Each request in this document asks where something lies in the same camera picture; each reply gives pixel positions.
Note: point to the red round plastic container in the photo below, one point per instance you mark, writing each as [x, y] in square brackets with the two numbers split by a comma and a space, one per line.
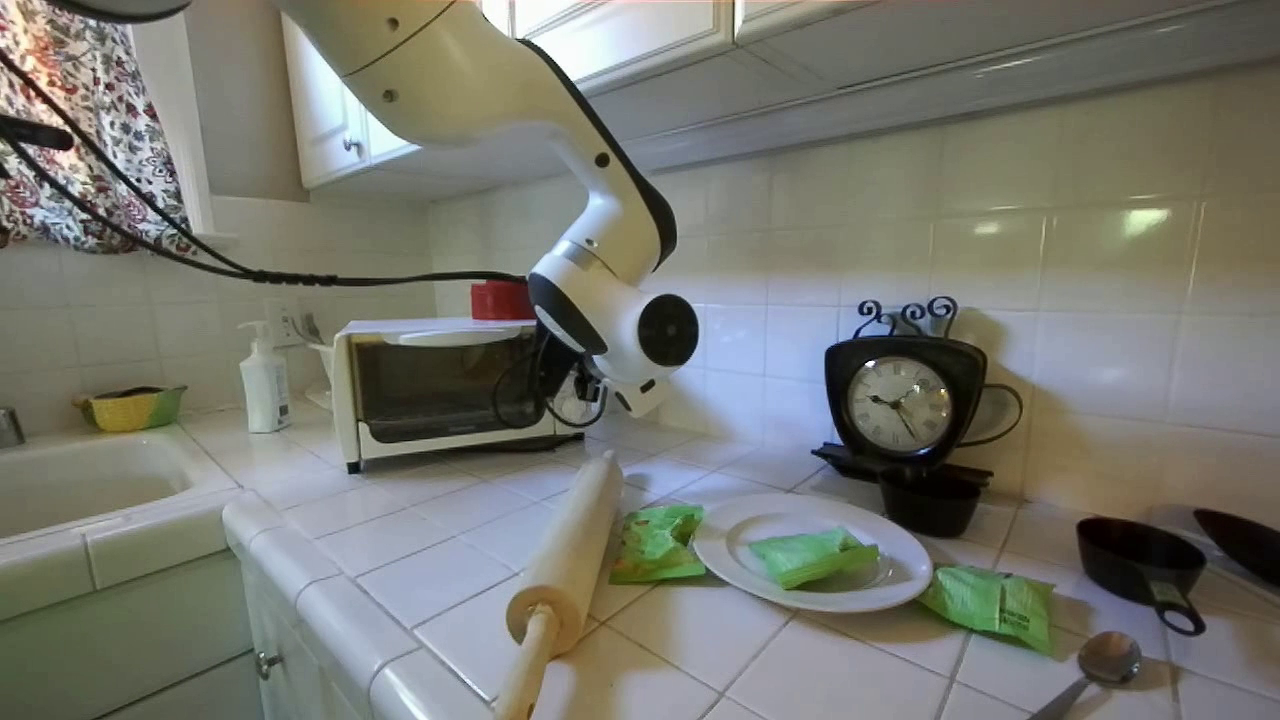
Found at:
[502, 303]

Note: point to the wooden rolling pin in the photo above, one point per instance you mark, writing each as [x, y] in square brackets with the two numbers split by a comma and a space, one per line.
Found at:
[573, 545]

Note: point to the yellow sponge dish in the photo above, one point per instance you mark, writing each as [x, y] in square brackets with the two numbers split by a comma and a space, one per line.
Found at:
[131, 411]

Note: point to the black ornate table clock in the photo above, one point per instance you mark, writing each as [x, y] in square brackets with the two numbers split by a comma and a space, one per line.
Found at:
[906, 402]

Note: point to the white upper cabinets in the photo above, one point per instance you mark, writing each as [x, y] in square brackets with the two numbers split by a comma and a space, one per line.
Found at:
[802, 33]

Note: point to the small black measuring cup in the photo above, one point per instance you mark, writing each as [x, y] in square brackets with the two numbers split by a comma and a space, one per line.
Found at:
[928, 505]

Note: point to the floral curtain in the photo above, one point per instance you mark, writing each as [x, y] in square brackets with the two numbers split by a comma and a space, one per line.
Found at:
[107, 95]

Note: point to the large black measuring cup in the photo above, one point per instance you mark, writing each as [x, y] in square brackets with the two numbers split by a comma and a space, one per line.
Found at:
[1244, 543]

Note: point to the white round plate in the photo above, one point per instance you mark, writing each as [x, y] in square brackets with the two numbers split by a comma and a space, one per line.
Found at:
[746, 566]

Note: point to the white lower cabinet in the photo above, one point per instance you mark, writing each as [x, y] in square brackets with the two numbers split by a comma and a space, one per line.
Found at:
[134, 641]

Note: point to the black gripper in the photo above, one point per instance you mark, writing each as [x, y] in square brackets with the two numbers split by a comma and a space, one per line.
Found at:
[561, 373]

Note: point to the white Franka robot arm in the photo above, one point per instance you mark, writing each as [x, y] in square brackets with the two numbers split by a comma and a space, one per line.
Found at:
[452, 65]

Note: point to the white toaster oven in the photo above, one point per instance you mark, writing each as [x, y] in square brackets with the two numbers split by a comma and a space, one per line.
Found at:
[400, 442]

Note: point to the white sink basin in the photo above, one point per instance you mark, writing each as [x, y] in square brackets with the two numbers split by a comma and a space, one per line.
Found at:
[80, 487]

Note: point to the white soap pump bottle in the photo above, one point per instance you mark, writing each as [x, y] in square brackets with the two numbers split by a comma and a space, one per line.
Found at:
[266, 384]

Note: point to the metal spoon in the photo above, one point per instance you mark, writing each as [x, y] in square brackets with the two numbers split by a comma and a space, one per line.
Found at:
[1106, 663]

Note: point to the green packet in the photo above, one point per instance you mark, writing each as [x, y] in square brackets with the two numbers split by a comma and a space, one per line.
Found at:
[656, 545]
[806, 557]
[993, 607]

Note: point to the black mounting rod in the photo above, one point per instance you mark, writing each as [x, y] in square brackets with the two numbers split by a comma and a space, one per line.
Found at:
[34, 135]

